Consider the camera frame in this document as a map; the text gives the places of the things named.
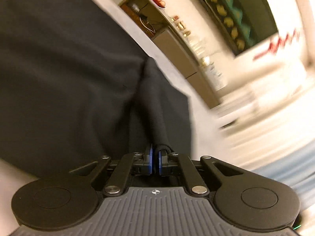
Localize black garment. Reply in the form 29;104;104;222
1;0;192;177

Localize red fruit plate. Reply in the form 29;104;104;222
152;0;166;9

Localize red chinese knot ornament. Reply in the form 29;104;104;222
253;29;301;61

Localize golden ornaments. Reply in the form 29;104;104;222
171;16;191;37

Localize long tv cabinet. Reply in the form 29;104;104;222
119;0;221;109

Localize wall painting dark frame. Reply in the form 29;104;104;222
199;0;278;56

